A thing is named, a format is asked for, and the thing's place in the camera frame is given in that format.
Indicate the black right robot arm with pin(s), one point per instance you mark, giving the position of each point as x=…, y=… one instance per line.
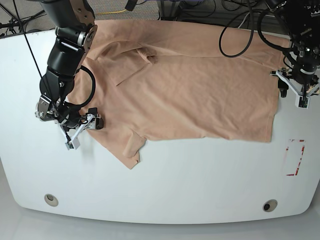
x=75, y=31

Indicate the right table grommet hole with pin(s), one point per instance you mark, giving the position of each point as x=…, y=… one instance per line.
x=270, y=205

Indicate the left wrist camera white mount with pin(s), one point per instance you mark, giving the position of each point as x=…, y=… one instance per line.
x=297, y=87

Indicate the peach T-shirt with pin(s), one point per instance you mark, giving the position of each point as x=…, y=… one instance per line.
x=168, y=80

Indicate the left table grommet hole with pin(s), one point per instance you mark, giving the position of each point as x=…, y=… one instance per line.
x=51, y=200

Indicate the red tape rectangle marking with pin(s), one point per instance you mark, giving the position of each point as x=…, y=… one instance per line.
x=293, y=156

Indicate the table grommet hole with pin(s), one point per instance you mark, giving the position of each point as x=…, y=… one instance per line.
x=270, y=205
x=51, y=200

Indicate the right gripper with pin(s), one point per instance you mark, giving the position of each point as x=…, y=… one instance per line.
x=63, y=114

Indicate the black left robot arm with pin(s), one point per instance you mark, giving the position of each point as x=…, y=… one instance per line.
x=304, y=31

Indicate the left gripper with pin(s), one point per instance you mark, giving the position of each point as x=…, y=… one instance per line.
x=304, y=58

